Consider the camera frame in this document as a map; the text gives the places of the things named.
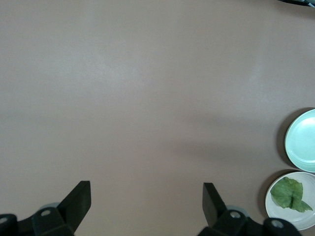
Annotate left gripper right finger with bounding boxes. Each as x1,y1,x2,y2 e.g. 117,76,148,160
198,182,248,236

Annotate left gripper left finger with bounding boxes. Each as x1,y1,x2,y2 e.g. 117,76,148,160
31,180,92,236

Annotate green lettuce leaf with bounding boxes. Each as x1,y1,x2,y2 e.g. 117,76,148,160
270,177,314,213

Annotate beige plate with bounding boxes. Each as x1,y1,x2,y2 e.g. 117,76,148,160
265,171,315,231

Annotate mint green plate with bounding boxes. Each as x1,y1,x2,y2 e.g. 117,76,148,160
284,108,315,173

